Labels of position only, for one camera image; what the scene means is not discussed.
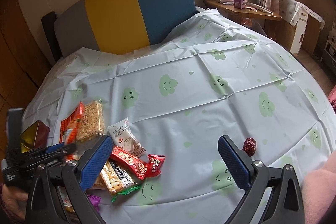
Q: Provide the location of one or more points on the small red candy packet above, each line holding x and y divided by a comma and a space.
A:
154, 165

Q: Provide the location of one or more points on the red wrapped snack bar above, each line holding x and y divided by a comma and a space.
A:
137, 166

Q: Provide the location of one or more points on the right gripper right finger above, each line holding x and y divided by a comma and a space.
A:
237, 162

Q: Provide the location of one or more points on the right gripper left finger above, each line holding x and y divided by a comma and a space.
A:
96, 152

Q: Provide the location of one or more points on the cracker pack black label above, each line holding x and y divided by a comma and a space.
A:
116, 180

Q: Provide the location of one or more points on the white cardboard box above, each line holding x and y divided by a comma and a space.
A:
299, 28

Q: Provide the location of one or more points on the white milk snack packet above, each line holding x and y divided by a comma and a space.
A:
123, 137

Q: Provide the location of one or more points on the red dried jujube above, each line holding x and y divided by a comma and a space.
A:
249, 146

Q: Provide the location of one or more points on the red gold gift box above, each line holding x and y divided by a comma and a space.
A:
34, 137

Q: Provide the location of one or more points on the grey yellow blue headboard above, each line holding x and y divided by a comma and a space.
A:
119, 26

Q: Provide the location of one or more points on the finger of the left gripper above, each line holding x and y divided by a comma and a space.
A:
53, 148
40, 155

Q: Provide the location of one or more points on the puffed rice cake pack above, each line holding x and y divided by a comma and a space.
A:
92, 122

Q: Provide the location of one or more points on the orange red snack bag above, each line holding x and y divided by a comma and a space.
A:
69, 126

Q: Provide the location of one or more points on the left hand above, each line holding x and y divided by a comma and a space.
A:
11, 197

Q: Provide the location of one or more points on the purple candy wrapper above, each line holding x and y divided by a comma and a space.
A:
95, 200

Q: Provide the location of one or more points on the pink sleeve forearm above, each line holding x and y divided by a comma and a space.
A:
318, 191

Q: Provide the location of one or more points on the wooden side table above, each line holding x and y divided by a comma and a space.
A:
238, 15

